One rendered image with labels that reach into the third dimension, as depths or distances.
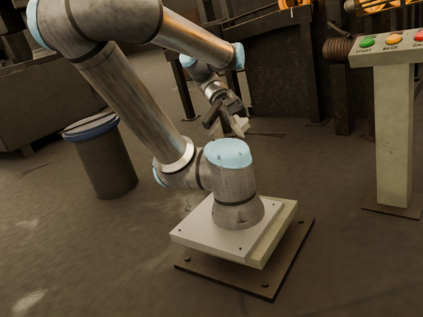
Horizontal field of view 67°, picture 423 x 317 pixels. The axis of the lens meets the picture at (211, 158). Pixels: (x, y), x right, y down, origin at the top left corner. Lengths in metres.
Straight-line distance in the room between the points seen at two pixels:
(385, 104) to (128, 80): 0.81
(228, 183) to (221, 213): 0.12
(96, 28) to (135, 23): 0.07
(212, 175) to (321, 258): 0.46
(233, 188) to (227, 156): 0.11
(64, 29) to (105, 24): 0.09
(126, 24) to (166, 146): 0.41
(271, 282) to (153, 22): 0.81
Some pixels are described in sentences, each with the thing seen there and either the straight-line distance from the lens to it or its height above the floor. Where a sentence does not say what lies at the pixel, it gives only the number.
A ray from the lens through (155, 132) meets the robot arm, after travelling 0.92.
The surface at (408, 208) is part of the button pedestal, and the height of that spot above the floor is 0.01.
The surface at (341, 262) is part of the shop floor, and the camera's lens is 1.15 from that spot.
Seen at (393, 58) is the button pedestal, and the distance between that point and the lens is 1.13.
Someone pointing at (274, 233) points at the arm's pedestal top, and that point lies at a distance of 1.09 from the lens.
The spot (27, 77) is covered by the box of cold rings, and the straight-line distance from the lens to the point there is 3.47.
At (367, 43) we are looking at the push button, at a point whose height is 0.61.
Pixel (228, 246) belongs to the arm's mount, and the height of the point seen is 0.15.
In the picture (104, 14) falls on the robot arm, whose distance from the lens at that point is 0.68.
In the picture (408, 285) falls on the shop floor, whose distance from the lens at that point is 1.11.
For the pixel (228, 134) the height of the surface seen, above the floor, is 0.01.
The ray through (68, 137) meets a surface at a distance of 1.79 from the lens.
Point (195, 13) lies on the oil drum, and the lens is 4.80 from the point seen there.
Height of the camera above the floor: 0.82
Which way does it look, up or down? 25 degrees down
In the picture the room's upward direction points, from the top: 15 degrees counter-clockwise
